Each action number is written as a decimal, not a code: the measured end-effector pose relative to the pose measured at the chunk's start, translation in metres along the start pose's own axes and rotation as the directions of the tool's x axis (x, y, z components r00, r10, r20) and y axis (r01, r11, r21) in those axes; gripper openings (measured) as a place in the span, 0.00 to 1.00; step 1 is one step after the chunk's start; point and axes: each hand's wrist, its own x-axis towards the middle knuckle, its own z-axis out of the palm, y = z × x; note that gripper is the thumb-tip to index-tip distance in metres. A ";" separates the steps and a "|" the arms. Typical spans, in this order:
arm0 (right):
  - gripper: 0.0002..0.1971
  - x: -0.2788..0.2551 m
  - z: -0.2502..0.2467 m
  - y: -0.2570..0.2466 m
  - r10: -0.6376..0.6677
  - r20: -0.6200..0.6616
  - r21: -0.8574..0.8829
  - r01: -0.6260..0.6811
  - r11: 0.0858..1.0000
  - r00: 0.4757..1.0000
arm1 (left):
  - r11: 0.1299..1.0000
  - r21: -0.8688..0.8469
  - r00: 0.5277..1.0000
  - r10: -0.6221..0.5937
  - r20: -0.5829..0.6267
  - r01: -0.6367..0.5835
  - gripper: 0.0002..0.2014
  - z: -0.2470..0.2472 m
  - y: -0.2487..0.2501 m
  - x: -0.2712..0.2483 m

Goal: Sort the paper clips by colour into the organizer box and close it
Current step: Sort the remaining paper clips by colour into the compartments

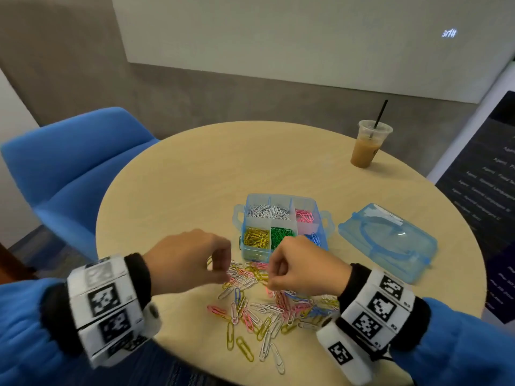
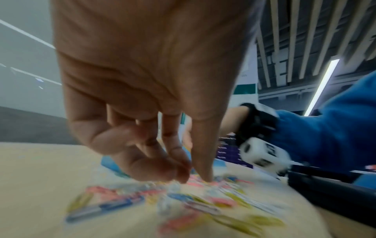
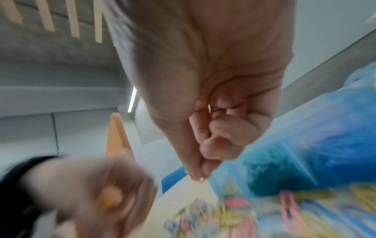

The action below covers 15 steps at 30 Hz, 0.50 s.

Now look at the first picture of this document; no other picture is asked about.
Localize round wooden table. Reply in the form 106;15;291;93
95;120;489;386

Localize standing poster banner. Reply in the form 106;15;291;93
426;64;515;326

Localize right wrist marker band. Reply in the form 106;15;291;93
340;269;417;351

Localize bunch of green paper clips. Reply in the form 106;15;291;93
270;226;296;248

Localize bunch of yellow paper clips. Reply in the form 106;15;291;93
244;228;271;249

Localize iced coffee plastic cup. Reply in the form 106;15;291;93
350;120;394;169

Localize blue compartment organizer box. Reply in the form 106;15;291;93
232;194;335;262

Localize wrist marker band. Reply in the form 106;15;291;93
67;255;162;369
340;269;417;351

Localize person's left forearm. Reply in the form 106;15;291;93
0;253;152;386

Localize pile of coloured paper clips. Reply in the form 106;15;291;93
205;257;343;376

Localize white wall board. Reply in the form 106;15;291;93
111;0;515;105

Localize blue upholstered chair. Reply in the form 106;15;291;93
0;107;160;262

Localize left wrist marker band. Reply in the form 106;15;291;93
67;255;162;369

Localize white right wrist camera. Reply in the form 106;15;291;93
315;321;379;386

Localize person's right hand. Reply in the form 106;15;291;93
267;235;354;298

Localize blue transparent box lid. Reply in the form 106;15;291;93
338;203;439;285

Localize person's left hand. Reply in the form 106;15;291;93
143;229;233;296

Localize black drinking straw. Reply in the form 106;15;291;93
373;99;389;129

